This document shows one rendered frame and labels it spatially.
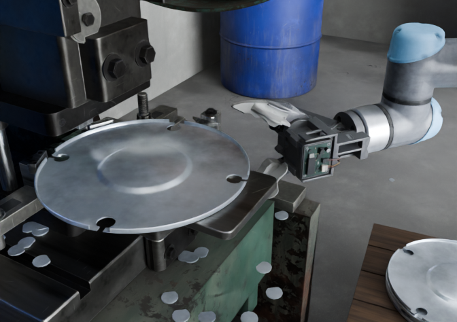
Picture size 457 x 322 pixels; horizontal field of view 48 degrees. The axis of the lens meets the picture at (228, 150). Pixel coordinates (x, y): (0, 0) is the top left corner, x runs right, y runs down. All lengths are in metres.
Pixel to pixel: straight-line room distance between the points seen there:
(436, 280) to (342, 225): 0.79
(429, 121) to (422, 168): 1.51
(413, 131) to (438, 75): 0.10
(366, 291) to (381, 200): 0.96
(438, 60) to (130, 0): 0.45
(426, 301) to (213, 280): 0.53
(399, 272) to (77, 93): 0.81
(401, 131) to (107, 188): 0.45
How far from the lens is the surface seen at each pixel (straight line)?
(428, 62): 0.81
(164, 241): 0.71
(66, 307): 0.65
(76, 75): 0.64
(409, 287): 1.17
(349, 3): 4.03
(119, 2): 0.68
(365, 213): 2.01
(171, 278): 0.74
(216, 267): 0.75
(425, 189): 2.23
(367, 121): 0.80
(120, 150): 0.76
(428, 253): 1.27
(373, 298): 1.16
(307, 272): 0.99
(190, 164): 0.72
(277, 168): 0.79
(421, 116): 0.85
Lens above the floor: 1.15
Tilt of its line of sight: 29 degrees down
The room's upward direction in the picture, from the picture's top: straight up
